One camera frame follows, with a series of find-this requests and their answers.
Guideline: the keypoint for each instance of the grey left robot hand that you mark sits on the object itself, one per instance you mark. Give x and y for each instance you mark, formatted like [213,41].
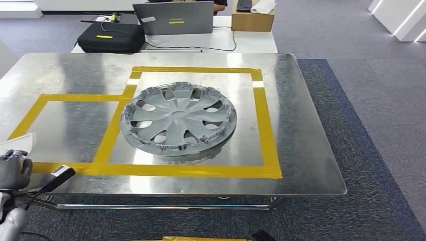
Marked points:
[15,171]

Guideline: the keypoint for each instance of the white curved panel part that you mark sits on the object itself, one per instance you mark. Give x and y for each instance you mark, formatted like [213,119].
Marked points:
[23,143]

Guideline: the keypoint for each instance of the yellow tape on workbench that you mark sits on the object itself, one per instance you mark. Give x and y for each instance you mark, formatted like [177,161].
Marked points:
[263,133]

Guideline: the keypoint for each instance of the metal workbench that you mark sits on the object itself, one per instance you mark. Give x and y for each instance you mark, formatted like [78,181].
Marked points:
[299,133]

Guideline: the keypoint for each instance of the black carrying case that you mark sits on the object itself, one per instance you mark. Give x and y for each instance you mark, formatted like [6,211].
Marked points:
[110,38]

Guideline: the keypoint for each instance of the grey wheel cover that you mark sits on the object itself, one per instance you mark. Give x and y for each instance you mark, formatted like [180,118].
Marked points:
[176,114]

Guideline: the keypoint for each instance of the yellow floor tape strip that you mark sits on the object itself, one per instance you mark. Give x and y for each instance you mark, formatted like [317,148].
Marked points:
[199,238]

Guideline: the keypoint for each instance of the grey laptop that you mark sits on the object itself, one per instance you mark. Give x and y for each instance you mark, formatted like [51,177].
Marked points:
[173,16]

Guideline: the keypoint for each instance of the white table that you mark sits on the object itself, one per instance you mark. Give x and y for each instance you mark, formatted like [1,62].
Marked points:
[253,41]

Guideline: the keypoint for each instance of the cardboard box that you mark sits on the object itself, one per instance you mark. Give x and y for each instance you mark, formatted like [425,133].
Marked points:
[253,21]

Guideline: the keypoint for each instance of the black device on box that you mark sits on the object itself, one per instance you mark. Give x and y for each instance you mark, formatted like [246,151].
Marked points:
[244,5]

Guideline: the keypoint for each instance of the white cloth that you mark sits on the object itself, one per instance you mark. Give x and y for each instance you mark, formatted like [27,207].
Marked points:
[264,6]

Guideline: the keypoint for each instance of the white lit wall blocks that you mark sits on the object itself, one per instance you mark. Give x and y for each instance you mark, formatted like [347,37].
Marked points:
[399,16]

